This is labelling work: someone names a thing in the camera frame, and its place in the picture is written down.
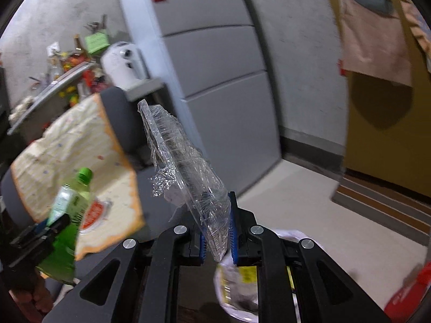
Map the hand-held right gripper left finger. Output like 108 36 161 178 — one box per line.
42 224 207 323

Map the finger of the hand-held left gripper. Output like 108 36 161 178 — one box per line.
20 213 71 243

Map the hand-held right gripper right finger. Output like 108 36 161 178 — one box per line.
227 191 393 323

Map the green plastic bottle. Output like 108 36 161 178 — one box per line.
35 167 94 285

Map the yellow packet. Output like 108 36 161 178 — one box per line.
237 266 258 283

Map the white trash bag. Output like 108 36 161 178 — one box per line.
214 229 315 322

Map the clear plastic tray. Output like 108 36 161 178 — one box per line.
137 99 231 262

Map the person's left hand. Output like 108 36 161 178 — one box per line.
10 274 54 315

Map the yellow striped dotted tablecloth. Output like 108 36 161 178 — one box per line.
10 93 146 261

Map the curved metal shelf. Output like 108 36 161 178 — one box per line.
7 61 96 135

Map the grey refrigerator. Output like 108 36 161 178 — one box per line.
116 0 283 192

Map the yellow door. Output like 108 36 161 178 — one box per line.
342 0 431 206

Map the white kitchen appliance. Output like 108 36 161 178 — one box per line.
100 41 144 88

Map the red container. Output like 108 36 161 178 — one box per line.
384 266 430 320

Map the green box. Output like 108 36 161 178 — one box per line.
84 33 110 54

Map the hanging beige cloth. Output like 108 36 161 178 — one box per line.
332 0 431 86

